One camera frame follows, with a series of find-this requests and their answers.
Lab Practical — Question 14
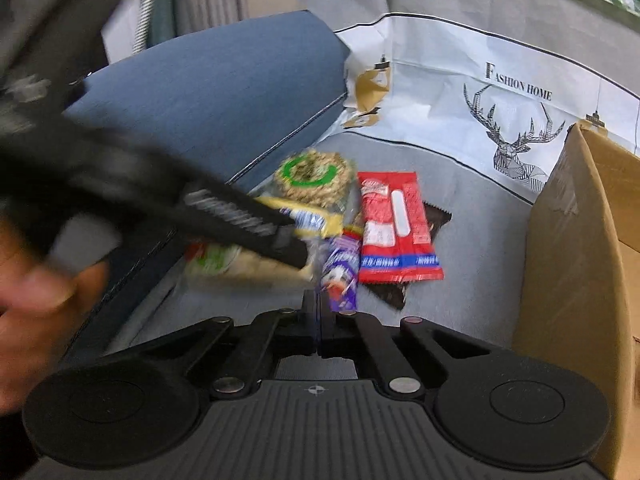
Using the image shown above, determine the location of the dark cloth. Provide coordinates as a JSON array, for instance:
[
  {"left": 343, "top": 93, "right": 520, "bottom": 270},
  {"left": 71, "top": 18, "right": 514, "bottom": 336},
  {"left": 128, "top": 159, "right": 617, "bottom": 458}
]
[{"left": 0, "top": 0, "right": 123, "bottom": 111}]

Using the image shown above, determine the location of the person's left hand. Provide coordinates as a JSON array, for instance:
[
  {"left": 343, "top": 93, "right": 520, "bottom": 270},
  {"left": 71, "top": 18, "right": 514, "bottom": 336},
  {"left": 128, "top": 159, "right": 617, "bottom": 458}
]
[{"left": 0, "top": 217, "right": 110, "bottom": 415}]

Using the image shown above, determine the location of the purple snack packet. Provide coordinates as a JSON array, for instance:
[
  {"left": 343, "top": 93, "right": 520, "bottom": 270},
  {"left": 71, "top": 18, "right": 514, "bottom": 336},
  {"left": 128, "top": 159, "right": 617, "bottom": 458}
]
[{"left": 317, "top": 234, "right": 362, "bottom": 313}]

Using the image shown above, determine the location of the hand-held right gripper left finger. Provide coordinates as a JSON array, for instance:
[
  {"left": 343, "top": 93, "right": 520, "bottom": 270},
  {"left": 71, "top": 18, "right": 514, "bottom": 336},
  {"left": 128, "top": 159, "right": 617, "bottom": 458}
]
[{"left": 125, "top": 291, "right": 319, "bottom": 397}]

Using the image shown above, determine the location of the white green snack packet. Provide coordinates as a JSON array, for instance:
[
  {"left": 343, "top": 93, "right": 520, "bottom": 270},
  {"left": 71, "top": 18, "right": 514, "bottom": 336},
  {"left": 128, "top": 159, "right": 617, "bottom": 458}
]
[{"left": 184, "top": 240, "right": 315, "bottom": 292}]

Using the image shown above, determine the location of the yellow snack bar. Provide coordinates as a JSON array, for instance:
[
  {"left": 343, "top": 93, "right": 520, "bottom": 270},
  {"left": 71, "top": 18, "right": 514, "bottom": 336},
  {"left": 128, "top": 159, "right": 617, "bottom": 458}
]
[{"left": 252, "top": 196, "right": 346, "bottom": 240}]

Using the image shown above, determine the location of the blue cushion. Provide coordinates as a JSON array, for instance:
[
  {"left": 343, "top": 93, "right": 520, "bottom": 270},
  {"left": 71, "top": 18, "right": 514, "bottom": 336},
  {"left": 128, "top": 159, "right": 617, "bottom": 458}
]
[{"left": 64, "top": 10, "right": 352, "bottom": 363}]

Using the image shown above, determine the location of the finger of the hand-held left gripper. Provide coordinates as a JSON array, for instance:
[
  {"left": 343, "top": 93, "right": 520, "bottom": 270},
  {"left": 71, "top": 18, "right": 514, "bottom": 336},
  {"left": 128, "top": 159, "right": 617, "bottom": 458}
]
[{"left": 264, "top": 214, "right": 309, "bottom": 269}]

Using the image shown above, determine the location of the red snack packet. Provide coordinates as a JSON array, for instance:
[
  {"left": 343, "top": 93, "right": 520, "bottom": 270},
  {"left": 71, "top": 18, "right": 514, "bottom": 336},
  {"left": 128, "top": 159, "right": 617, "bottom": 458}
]
[{"left": 356, "top": 170, "right": 445, "bottom": 284}]

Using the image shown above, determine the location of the grey deer print sofa cover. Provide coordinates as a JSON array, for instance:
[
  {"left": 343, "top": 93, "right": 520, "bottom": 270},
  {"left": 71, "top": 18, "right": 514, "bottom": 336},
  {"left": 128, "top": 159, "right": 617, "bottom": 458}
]
[{"left": 105, "top": 0, "right": 640, "bottom": 361}]

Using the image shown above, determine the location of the white striped cloth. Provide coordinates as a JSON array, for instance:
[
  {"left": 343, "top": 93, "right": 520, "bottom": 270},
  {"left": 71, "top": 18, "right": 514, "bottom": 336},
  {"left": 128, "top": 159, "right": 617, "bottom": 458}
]
[{"left": 134, "top": 0, "right": 168, "bottom": 56}]

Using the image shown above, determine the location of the cardboard box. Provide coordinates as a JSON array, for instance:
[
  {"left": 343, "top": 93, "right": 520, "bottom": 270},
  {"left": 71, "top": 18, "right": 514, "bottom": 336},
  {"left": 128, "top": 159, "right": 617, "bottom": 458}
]
[{"left": 511, "top": 121, "right": 640, "bottom": 480}]

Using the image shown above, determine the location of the round cereal snack green ring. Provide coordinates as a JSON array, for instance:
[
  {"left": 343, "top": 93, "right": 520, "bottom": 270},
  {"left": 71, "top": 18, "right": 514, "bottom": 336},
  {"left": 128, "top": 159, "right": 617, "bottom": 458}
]
[{"left": 272, "top": 147, "right": 357, "bottom": 208}]

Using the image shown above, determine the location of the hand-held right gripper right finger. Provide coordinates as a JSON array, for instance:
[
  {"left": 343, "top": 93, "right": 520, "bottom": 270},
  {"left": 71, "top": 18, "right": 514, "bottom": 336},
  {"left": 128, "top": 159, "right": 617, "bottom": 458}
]
[{"left": 319, "top": 310, "right": 507, "bottom": 397}]

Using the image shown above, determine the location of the dark brown snack packet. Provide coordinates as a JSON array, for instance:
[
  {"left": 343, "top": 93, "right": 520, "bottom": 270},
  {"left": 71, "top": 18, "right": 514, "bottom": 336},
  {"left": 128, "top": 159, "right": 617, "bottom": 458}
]
[{"left": 367, "top": 200, "right": 453, "bottom": 307}]

